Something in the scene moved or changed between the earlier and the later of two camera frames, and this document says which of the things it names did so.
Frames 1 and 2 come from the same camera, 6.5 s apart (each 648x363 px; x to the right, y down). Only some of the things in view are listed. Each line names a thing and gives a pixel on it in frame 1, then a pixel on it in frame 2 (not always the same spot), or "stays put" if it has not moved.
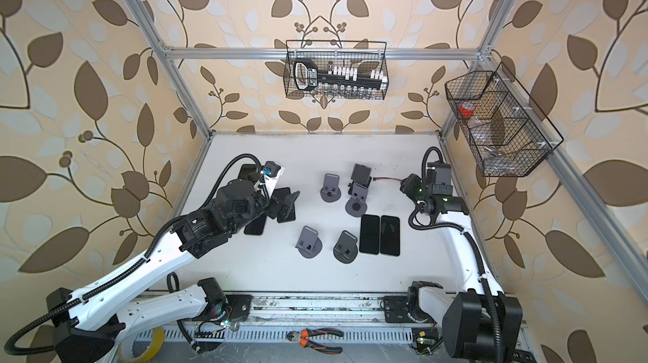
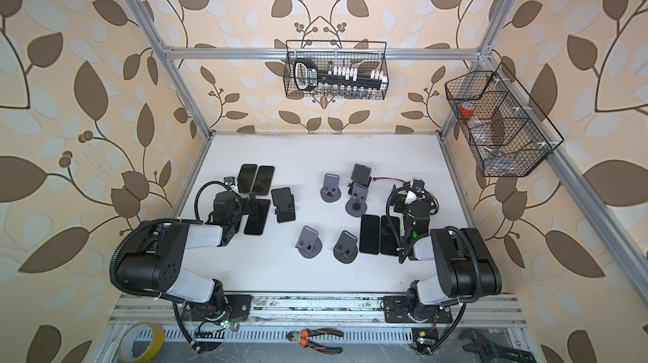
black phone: [245, 169] stays put
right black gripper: [409, 186] → [402, 201]
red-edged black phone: [256, 226] stays put
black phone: [369, 234] stays put
